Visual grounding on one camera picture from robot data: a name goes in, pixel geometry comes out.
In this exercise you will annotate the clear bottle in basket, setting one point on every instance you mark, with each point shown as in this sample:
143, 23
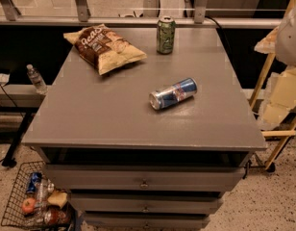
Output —
44, 189

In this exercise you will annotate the grey side bench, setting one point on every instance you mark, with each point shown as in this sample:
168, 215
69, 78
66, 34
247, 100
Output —
18, 105

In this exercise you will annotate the red packet in basket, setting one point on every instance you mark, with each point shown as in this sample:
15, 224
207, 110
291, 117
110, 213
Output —
55, 216

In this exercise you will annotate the clear plastic water bottle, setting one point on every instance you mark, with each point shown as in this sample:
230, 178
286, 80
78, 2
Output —
36, 79

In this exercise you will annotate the green soda can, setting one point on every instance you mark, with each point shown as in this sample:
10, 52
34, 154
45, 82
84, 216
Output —
165, 35

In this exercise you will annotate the blue silver redbull can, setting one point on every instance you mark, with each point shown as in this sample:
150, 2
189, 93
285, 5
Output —
172, 95

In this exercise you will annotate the grey drawer cabinet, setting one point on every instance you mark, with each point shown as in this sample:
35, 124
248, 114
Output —
125, 164

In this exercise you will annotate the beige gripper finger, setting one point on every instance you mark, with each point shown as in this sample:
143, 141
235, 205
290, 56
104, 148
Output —
267, 44
281, 96

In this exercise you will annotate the yellow sponge in basket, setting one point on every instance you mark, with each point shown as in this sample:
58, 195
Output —
57, 199

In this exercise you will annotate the red apple in basket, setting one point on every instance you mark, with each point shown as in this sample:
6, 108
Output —
28, 205

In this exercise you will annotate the blue can in basket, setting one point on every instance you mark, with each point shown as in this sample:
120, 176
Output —
34, 178

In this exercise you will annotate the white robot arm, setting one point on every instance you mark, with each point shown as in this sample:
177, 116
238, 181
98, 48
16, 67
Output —
285, 50

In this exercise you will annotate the yellow wooden frame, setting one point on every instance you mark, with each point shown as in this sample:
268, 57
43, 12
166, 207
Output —
287, 128

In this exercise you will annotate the black wire basket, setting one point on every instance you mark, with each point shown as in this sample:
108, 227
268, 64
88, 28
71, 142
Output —
13, 215

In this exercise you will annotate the brown yellow chip bag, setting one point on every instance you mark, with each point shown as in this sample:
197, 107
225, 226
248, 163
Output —
104, 48

